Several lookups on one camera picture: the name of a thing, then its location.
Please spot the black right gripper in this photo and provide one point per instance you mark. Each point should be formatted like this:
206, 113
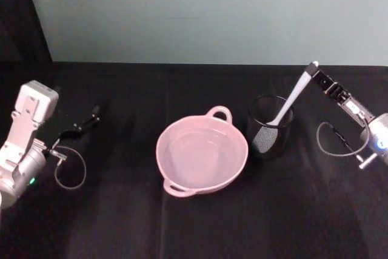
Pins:
348, 102

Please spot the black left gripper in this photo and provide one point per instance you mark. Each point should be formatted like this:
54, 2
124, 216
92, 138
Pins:
56, 119

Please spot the white slotted spatula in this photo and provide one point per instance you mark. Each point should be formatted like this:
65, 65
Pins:
295, 92

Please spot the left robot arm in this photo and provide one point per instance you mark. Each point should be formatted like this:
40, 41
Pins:
27, 119

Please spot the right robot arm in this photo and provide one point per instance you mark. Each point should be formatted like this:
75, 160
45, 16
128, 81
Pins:
379, 137

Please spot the black mesh cup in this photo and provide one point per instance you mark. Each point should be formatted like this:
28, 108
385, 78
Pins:
283, 140

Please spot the black hanging cloth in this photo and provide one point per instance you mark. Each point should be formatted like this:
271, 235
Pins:
18, 13

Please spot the black table cloth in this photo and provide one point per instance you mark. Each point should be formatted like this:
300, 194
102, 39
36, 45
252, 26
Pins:
194, 228

